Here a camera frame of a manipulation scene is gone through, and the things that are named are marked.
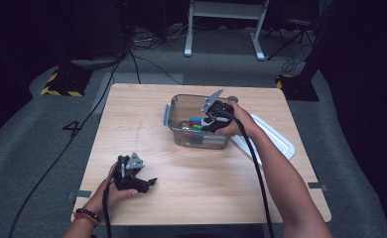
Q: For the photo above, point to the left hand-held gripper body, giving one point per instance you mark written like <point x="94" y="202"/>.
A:
<point x="124" y="178"/>

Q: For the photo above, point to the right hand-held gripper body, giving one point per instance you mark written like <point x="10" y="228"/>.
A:
<point x="221" y="112"/>

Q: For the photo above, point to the bright green marker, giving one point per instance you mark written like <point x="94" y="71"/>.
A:
<point x="197" y="127"/>

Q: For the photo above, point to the bright red marker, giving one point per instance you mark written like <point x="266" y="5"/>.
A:
<point x="194" y="123"/>

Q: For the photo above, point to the clear plastic storage box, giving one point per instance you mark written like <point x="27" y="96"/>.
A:
<point x="185" y="109"/>

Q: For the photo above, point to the white box lid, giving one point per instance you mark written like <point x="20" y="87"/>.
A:
<point x="281" y="142"/>

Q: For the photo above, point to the person's right hand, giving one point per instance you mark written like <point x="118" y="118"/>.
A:
<point x="242" y="124"/>

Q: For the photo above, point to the person's left hand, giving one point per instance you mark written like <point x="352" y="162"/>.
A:
<point x="108" y="196"/>

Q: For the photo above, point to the grey tape piece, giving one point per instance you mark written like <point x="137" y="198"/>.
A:
<point x="80" y="194"/>
<point x="319" y="186"/>

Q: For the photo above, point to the black yellow striped stand base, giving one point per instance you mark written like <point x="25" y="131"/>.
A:
<point x="299" y="89"/>
<point x="65" y="84"/>

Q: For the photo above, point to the black tripod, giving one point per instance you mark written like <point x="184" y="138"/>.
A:
<point x="297" y="33"/>

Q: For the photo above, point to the grey stand foot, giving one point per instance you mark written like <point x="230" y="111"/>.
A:
<point x="95" y="62"/>

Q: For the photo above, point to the white desk frame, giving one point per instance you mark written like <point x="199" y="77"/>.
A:
<point x="224" y="10"/>

